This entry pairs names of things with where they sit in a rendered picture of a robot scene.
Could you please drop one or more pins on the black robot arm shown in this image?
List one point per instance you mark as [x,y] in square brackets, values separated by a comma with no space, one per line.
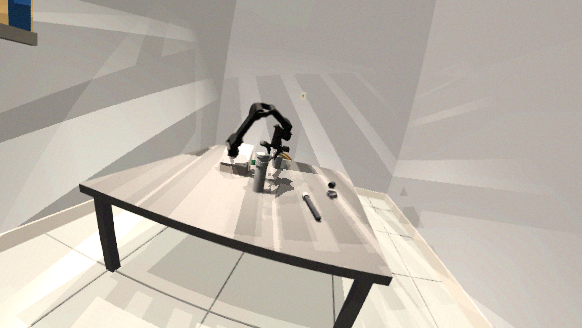
[255,113]

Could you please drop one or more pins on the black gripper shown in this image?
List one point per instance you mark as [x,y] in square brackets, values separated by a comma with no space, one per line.
[276,140]

